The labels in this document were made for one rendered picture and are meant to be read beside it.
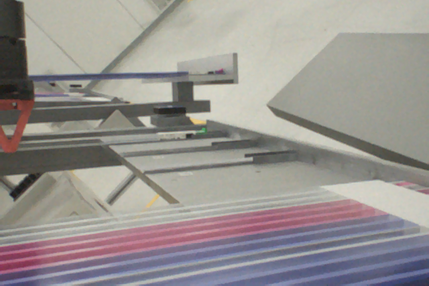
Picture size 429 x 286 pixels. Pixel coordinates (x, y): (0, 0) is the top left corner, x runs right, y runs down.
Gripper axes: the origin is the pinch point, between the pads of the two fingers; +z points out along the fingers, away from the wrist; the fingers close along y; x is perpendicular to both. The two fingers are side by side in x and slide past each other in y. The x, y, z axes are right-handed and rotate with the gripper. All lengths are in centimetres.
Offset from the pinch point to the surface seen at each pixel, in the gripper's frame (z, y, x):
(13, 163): 3.9, -8.1, 0.3
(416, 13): -36, -111, 177
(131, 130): -0.3, -8.1, 18.7
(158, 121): -1.6, -8.1, 23.4
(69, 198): 30, -86, 15
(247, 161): 0.8, 21.3, 26.3
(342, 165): -0.1, 32.0, 32.2
